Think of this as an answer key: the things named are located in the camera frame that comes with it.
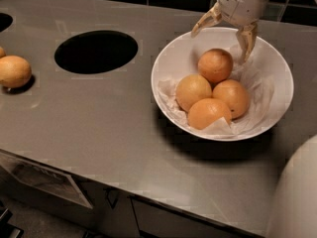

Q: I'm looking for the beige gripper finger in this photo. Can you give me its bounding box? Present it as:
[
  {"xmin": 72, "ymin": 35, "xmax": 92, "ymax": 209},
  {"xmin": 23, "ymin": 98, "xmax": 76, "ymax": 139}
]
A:
[
  {"xmin": 236, "ymin": 22, "xmax": 258, "ymax": 63},
  {"xmin": 191, "ymin": 2, "xmax": 222, "ymax": 38}
]

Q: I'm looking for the orange on counter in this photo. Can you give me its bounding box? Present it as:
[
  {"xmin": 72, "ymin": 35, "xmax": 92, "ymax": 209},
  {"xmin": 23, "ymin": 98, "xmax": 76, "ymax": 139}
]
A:
[{"xmin": 0, "ymin": 56, "xmax": 32, "ymax": 88}]

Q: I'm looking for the large round counter hole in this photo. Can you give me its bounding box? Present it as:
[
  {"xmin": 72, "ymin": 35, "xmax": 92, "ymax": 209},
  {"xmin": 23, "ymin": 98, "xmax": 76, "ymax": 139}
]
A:
[{"xmin": 54, "ymin": 30, "xmax": 138, "ymax": 74}]

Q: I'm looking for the label sign on cabinet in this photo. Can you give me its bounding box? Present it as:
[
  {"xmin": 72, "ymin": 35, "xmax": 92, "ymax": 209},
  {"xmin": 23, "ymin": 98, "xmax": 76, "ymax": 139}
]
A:
[{"xmin": 0, "ymin": 153, "xmax": 93, "ymax": 209}]

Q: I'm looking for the grey cabinet door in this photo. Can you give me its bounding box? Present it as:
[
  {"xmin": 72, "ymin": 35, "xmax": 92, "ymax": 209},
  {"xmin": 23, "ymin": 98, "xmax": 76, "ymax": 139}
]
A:
[{"xmin": 131, "ymin": 198, "xmax": 262, "ymax": 238}]

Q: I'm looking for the white paper napkin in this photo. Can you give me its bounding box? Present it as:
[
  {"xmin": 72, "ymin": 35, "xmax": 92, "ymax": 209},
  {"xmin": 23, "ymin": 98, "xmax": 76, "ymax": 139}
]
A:
[{"xmin": 152, "ymin": 45, "xmax": 276, "ymax": 141}]

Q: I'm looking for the orange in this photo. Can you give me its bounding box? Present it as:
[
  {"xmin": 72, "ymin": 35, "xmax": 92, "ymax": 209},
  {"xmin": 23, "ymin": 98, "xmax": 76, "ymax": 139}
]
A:
[
  {"xmin": 0, "ymin": 47, "xmax": 6, "ymax": 59},
  {"xmin": 213, "ymin": 79, "xmax": 250, "ymax": 119},
  {"xmin": 187, "ymin": 98, "xmax": 232, "ymax": 130},
  {"xmin": 0, "ymin": 56, "xmax": 32, "ymax": 88},
  {"xmin": 198, "ymin": 49, "xmax": 233, "ymax": 83},
  {"xmin": 175, "ymin": 74, "xmax": 212, "ymax": 112}
]

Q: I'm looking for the white ceramic bowl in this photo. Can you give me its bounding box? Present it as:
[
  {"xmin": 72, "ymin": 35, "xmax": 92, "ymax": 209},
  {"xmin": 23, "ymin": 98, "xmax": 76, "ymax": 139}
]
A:
[{"xmin": 152, "ymin": 27, "xmax": 294, "ymax": 141}]

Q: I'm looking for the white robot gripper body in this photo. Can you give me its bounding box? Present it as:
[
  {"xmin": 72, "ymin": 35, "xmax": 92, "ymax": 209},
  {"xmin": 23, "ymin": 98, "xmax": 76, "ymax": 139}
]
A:
[{"xmin": 217, "ymin": 0, "xmax": 267, "ymax": 26}]

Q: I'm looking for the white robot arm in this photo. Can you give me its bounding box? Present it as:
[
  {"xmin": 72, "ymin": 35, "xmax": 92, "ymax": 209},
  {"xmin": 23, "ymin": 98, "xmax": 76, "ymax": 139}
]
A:
[{"xmin": 191, "ymin": 0, "xmax": 317, "ymax": 238}]

